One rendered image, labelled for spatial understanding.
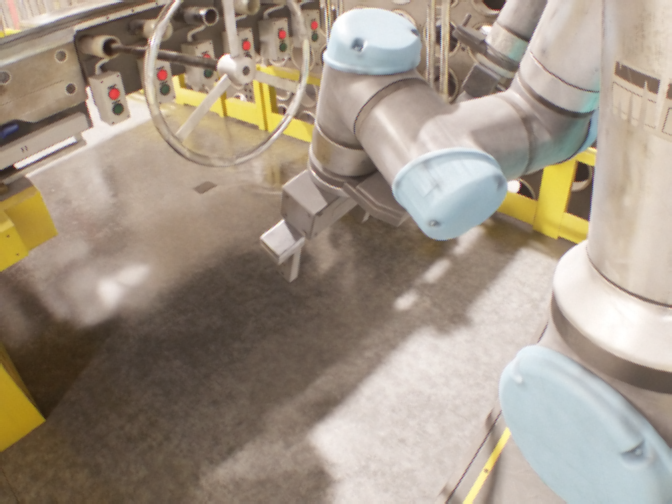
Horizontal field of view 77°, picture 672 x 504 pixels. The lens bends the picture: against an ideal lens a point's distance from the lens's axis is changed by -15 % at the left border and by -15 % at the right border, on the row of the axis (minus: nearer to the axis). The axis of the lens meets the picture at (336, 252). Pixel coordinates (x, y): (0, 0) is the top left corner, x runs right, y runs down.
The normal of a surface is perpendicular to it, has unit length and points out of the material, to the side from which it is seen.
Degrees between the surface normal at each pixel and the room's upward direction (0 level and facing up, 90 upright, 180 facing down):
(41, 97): 90
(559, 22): 89
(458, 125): 28
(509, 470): 0
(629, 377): 87
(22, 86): 90
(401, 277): 0
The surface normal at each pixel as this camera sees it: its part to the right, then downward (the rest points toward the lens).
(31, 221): 0.74, 0.38
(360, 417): -0.06, -0.79
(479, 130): 0.28, -0.24
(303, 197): 0.15, -0.50
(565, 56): -0.65, 0.59
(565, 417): -0.85, 0.45
